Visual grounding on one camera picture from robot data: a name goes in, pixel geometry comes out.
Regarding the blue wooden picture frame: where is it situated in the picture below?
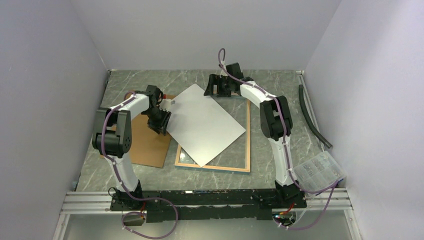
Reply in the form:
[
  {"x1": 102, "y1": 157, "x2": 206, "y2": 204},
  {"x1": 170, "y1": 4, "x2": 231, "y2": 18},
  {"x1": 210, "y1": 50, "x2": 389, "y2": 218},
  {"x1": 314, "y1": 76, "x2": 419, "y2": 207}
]
[{"x1": 167, "y1": 85, "x2": 251, "y2": 173}]

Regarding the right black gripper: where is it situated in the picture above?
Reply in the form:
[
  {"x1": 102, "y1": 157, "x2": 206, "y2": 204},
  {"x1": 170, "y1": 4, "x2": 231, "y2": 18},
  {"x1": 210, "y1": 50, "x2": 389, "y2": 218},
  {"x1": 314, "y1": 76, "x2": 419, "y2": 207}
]
[{"x1": 204, "y1": 74, "x2": 233, "y2": 98}]

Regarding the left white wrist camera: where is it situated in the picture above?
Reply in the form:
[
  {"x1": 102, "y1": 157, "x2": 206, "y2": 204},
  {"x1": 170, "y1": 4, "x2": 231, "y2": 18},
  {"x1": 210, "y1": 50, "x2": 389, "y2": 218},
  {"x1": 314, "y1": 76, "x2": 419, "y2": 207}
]
[{"x1": 159, "y1": 94, "x2": 175, "y2": 112}]

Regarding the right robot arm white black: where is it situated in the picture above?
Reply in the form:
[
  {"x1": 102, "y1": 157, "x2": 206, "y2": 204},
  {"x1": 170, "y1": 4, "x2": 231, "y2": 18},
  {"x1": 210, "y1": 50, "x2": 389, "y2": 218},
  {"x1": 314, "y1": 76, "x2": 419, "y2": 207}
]
[{"x1": 204, "y1": 62, "x2": 302, "y2": 208}]

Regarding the hot air balloon photo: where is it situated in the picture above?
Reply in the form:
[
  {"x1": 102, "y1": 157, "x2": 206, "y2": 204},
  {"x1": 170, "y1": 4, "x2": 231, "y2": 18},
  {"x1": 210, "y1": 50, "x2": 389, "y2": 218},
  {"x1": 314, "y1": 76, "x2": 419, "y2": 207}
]
[{"x1": 166, "y1": 84, "x2": 246, "y2": 167}]

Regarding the clear plastic screw box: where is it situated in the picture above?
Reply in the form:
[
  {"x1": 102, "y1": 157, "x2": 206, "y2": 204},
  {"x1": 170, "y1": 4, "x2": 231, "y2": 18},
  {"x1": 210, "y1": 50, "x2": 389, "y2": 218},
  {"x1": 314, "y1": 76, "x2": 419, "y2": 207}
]
[{"x1": 294, "y1": 151, "x2": 347, "y2": 195}]

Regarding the black corrugated hose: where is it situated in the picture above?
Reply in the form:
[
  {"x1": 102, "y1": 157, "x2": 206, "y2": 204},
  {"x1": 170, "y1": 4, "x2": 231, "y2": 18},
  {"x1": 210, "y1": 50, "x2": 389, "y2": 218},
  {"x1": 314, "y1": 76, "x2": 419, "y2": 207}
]
[{"x1": 298, "y1": 84, "x2": 333, "y2": 149}]

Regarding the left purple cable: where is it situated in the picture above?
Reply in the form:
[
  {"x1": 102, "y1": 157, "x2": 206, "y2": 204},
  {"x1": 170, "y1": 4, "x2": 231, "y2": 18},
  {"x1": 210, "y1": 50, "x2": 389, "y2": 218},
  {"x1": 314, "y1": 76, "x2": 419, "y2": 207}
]
[{"x1": 100, "y1": 92, "x2": 180, "y2": 239}]

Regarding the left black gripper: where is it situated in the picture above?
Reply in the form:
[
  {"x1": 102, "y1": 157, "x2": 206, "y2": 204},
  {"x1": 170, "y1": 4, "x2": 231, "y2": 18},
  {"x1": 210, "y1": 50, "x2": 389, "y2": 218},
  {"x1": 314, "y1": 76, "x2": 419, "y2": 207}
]
[{"x1": 144, "y1": 107, "x2": 172, "y2": 136}]

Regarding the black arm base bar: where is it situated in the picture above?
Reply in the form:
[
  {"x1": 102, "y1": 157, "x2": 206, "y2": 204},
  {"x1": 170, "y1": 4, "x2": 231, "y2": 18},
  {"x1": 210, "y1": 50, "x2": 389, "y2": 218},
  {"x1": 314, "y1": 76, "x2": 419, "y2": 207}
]
[{"x1": 110, "y1": 188, "x2": 307, "y2": 223}]

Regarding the brown frame backing board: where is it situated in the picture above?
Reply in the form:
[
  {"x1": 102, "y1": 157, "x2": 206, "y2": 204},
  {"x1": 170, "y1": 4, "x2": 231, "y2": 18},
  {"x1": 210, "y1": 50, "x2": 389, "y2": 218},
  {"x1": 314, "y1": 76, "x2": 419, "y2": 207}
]
[{"x1": 99, "y1": 94, "x2": 176, "y2": 169}]

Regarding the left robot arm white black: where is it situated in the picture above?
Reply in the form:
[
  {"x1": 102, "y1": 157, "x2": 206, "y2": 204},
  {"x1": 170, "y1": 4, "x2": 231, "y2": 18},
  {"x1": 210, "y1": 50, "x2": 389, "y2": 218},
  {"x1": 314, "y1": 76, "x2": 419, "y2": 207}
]
[{"x1": 91, "y1": 85, "x2": 172, "y2": 210}]

